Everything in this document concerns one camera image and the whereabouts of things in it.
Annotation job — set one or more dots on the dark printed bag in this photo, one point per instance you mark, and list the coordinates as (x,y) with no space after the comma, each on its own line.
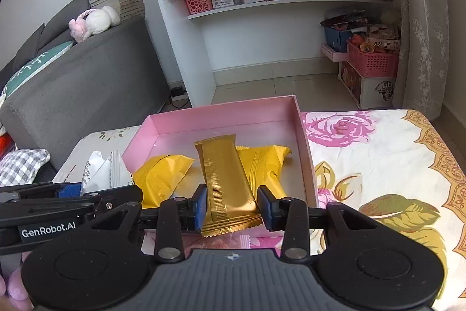
(342,21)

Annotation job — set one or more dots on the yellow snack packet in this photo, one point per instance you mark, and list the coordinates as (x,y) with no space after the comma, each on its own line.
(160,176)
(265,165)

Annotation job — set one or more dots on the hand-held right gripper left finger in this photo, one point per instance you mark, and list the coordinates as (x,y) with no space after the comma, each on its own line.
(200,209)

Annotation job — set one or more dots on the pink lattice basket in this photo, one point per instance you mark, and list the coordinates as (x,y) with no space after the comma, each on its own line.
(198,4)

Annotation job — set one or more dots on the floral printed cloth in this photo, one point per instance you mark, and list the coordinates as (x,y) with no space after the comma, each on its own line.
(382,158)

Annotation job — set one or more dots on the large pink plastic basket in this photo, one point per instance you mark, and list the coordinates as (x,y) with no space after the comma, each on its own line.
(371,61)

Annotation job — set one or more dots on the pink tray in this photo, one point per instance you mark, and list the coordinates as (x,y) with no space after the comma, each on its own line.
(333,54)

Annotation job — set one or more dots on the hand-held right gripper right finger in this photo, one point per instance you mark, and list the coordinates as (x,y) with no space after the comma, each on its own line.
(265,209)

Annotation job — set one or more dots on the printed cardboard box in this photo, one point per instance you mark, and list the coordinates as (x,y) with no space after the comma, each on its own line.
(382,37)

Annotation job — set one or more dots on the grey sofa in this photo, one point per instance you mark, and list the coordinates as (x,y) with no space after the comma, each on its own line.
(91,77)

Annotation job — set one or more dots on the lace curtain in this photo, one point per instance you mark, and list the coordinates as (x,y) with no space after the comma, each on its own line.
(422,41)

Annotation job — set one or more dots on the power strip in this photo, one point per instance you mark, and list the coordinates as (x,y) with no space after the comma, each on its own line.
(178,94)

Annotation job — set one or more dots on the teal cushion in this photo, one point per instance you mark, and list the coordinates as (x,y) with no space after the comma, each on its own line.
(32,67)

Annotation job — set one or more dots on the gold snack bar packet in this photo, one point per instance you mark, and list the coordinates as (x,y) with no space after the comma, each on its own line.
(225,180)

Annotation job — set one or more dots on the small white labelled box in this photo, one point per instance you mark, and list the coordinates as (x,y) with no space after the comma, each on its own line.
(222,0)

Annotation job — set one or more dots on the white desk with shelves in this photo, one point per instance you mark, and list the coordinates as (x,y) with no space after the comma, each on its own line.
(182,41)

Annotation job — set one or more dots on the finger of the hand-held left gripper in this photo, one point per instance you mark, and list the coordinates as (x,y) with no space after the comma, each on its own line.
(69,190)
(116,196)

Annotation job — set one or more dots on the pink snack packet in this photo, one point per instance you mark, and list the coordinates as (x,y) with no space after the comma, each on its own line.
(218,241)

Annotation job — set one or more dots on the white and pink plush toy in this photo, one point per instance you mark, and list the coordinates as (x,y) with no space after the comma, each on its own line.
(98,19)

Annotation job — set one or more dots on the grey checkered cushion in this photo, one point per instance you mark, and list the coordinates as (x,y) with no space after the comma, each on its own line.
(22,165)

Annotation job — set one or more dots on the white patterned storage box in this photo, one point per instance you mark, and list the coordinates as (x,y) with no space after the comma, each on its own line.
(367,92)

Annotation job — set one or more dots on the white snack packet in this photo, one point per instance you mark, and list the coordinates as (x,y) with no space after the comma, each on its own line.
(120,170)
(96,169)

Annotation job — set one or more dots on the pink cardboard box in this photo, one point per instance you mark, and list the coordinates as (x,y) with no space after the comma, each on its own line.
(225,121)

